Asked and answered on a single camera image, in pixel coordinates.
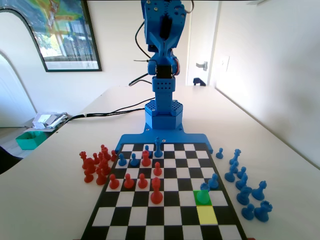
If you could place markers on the red chess king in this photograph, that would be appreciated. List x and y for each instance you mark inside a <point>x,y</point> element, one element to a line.
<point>156,196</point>

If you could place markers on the blue chess bishop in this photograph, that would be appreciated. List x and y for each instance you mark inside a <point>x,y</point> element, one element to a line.
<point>229,176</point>
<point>241,184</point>

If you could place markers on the red chess bishop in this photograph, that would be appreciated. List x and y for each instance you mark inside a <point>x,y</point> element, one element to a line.
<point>100,155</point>

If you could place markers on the small blue clamp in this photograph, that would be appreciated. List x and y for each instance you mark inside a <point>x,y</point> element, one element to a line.
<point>200,81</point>

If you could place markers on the pile of white papers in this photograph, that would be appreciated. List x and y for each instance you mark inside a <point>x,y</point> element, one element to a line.
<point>47,120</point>

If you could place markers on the black framed map poster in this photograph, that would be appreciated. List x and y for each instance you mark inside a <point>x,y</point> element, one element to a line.
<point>70,37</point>

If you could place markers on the tall blue piece back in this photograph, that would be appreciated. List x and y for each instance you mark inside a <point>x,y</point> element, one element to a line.
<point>157,151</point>

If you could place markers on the white arched panel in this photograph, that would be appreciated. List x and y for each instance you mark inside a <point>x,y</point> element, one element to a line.
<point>22,62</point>

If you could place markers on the blue chess queen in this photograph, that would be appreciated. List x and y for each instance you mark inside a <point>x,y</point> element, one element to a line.
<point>236,157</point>
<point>258,193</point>

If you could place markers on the blue chess knight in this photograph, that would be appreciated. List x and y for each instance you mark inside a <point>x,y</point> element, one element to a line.
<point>243,196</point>

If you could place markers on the teal plastic bin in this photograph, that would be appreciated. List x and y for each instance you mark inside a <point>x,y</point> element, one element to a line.
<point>30,142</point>

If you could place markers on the red chess queen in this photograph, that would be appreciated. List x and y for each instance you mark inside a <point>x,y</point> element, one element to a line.
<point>83,156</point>

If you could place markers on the red chess pawn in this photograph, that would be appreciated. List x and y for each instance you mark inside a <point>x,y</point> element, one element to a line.
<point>128,183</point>
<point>113,183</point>
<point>142,183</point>
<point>157,171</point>
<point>113,156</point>
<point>95,158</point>

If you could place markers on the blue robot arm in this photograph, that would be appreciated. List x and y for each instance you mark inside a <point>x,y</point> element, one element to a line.
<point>163,117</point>

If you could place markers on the black white chessboard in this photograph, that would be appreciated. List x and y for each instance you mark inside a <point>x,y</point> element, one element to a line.
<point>140,220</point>

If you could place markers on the white door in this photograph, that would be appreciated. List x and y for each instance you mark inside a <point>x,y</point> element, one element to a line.
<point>200,37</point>

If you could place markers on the blue base plate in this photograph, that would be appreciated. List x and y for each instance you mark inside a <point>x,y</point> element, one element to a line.
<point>175,137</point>

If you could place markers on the blue chess pawn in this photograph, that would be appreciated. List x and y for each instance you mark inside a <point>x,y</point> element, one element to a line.
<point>147,147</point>
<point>213,183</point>
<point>248,213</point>
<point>219,153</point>
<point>241,173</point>
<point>134,162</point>
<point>122,161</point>

